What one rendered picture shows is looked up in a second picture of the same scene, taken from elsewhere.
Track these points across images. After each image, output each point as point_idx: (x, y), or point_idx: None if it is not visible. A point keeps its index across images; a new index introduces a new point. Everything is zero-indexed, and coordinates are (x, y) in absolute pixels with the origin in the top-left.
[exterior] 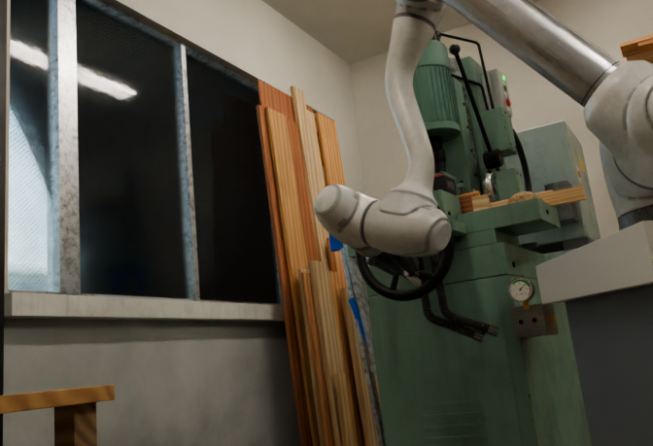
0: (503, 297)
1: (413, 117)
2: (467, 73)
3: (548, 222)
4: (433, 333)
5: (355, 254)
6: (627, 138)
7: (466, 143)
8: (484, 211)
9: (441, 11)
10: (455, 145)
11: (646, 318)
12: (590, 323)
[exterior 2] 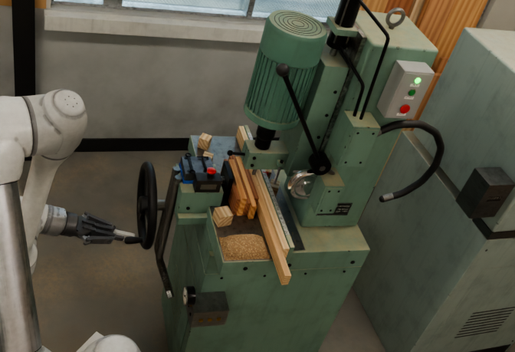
0: (200, 280)
1: (22, 212)
2: (362, 61)
3: (242, 274)
4: (186, 245)
5: (188, 150)
6: None
7: (311, 131)
8: (212, 226)
9: (58, 152)
10: (299, 126)
11: None
12: None
